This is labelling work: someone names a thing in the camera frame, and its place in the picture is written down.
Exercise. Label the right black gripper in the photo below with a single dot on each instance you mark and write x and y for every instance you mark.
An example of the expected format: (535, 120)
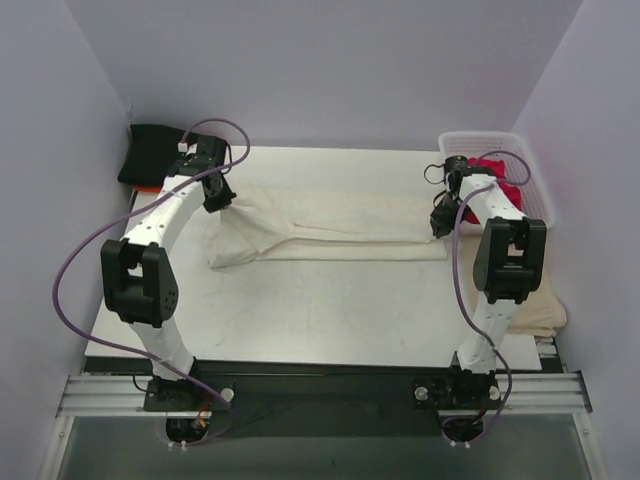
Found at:
(441, 220)

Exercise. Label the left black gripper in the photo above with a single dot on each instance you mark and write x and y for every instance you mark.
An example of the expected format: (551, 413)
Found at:
(218, 195)

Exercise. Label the cream white t-shirt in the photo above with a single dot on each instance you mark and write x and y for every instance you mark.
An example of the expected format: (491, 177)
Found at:
(268, 223)

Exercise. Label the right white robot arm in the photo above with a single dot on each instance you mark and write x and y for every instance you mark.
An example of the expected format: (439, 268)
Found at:
(508, 265)

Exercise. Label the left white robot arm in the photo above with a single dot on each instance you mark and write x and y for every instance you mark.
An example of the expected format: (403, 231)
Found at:
(138, 280)

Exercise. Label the black folded t-shirt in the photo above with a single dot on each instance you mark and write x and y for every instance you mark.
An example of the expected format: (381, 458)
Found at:
(151, 152)

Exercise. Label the magenta crumpled t-shirt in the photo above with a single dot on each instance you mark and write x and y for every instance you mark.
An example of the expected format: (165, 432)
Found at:
(487, 193)

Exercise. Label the orange folded t-shirt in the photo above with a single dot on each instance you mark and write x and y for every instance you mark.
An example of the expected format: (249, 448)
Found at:
(147, 190)

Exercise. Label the beige folded cloth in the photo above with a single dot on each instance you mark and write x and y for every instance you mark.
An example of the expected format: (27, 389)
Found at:
(541, 315)

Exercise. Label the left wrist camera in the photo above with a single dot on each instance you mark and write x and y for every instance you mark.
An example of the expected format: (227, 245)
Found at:
(188, 146)

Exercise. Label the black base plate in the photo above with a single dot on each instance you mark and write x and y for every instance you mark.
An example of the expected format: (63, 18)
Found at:
(323, 420)

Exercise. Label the aluminium mounting rail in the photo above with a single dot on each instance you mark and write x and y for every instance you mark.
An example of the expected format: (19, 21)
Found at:
(529, 393)

